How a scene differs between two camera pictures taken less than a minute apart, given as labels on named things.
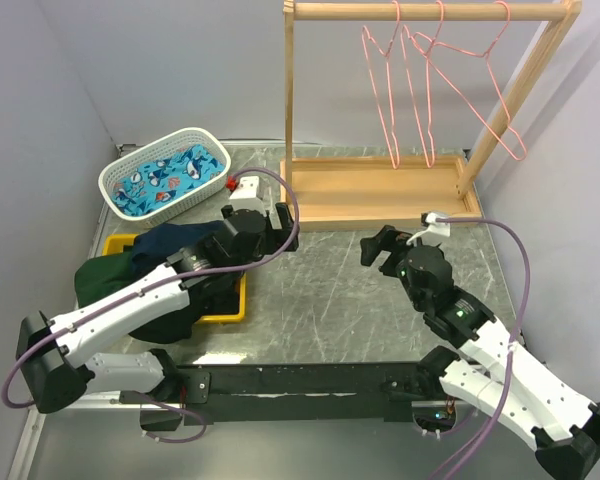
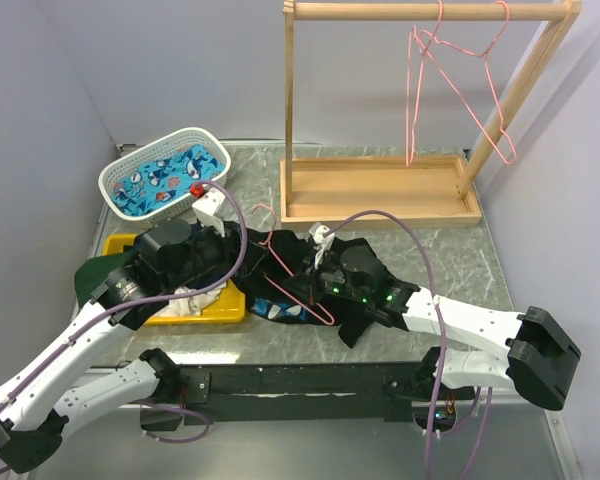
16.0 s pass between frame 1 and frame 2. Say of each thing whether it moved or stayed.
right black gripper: moved
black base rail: stayed
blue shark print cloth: stayed
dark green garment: stayed
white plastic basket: stayed
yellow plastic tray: stayed
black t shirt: moved
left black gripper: moved
